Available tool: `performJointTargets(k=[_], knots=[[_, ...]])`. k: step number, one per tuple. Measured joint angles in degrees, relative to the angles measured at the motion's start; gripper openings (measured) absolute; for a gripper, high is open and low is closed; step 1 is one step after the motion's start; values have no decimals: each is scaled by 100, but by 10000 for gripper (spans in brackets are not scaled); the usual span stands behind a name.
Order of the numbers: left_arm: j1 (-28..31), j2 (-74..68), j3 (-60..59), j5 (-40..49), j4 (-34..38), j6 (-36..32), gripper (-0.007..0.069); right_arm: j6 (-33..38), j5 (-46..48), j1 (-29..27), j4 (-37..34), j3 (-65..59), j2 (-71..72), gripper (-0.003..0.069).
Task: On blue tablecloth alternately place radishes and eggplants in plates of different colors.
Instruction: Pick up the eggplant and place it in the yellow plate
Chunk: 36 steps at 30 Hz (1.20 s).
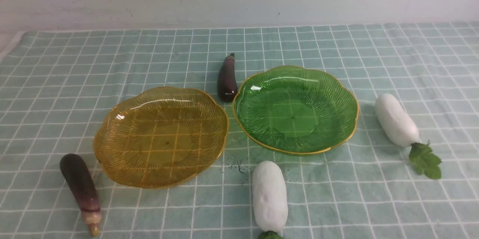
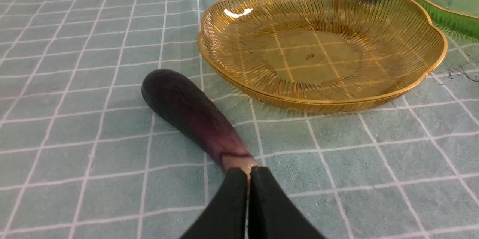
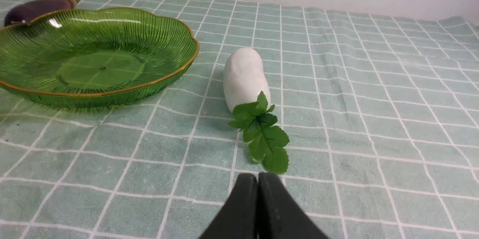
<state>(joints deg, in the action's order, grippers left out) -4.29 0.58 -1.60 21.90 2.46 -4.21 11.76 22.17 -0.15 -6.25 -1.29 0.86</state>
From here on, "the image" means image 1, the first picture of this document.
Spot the dark purple eggplant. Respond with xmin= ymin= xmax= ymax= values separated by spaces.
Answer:
xmin=217 ymin=53 xmax=238 ymax=103

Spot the white radish with leaf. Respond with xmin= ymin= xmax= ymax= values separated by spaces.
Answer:
xmin=375 ymin=94 xmax=442 ymax=180

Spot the purple eggplant pale stem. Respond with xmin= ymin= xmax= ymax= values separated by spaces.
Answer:
xmin=59 ymin=153 xmax=102 ymax=237

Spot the green glass plate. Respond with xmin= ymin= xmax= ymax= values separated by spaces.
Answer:
xmin=232 ymin=66 xmax=360 ymax=155

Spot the amber glass plate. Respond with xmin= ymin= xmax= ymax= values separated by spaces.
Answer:
xmin=94 ymin=87 xmax=229 ymax=188

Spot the green checkered tablecloth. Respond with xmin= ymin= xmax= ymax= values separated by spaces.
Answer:
xmin=0 ymin=21 xmax=479 ymax=239

